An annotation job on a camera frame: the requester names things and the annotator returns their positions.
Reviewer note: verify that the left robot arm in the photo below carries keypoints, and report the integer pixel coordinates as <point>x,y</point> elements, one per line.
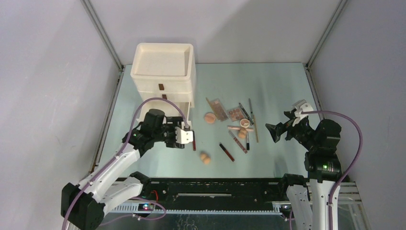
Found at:
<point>86,203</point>

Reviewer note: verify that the peach beauty sponge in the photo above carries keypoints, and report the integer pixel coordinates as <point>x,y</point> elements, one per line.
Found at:
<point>242,133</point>
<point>205,158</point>

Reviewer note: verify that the red lip gloss black cap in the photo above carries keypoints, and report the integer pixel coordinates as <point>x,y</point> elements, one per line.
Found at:
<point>194,141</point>

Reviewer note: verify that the white drawer organizer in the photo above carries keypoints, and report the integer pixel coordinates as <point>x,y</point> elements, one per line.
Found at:
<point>165,70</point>

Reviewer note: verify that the small square blush palette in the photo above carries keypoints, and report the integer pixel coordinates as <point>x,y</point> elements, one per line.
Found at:
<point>236,114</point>

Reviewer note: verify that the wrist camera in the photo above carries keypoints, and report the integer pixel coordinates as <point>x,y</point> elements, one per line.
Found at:
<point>300,107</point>
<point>184,137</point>

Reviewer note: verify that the round peach powder puff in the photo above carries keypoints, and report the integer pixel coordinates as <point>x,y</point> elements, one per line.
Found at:
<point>210,118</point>

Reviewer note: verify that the aluminium frame rail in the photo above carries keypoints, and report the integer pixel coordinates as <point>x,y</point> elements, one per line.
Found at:
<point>97,23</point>

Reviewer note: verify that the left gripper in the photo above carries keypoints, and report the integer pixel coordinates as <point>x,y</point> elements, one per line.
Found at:
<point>173,122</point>

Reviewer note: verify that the round cream compact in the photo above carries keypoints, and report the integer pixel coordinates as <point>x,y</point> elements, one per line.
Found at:
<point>245,123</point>

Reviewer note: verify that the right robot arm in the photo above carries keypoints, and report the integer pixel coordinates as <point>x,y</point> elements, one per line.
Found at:
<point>321,163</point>

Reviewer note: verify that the red lettered lip gloss tube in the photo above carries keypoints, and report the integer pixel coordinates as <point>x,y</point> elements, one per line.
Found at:
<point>237,142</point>

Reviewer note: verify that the long eyeshadow palette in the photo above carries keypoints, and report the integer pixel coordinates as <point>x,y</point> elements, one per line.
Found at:
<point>219,110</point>

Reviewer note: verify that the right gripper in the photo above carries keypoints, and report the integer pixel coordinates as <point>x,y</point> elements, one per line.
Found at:
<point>276,130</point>

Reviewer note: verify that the black patterned eyeliner pen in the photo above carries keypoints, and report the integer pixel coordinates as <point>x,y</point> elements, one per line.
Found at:
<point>246,115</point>

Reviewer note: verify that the clear mascara tube black cap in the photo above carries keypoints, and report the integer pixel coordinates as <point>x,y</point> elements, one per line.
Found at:
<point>247,142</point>

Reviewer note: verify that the dark red lip gloss tube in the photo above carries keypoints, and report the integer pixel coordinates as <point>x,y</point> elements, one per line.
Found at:
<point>226,152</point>

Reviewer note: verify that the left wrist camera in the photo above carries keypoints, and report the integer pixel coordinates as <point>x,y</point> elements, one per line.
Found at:
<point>184,137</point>

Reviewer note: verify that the patterned silver eyeliner pen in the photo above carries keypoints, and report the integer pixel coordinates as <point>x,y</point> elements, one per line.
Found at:
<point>243,111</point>

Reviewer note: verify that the pink concealer tube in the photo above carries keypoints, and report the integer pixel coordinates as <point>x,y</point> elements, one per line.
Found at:
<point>248,129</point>

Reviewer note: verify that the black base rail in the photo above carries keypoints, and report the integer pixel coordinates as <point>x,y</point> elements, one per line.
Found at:
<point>220,194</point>

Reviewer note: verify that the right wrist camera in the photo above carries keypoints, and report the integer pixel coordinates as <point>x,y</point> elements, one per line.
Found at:
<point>300,107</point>

